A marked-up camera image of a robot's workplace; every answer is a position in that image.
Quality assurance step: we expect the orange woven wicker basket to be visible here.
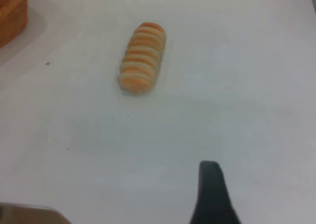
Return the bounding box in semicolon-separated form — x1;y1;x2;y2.
0;0;32;48

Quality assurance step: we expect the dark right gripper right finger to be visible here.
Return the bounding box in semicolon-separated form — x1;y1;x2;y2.
189;160;244;224

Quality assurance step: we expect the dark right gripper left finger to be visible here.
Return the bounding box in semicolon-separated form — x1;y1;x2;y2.
0;201;71;224

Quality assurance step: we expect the striped bread roll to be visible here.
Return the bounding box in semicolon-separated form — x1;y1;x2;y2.
118;22;167;95

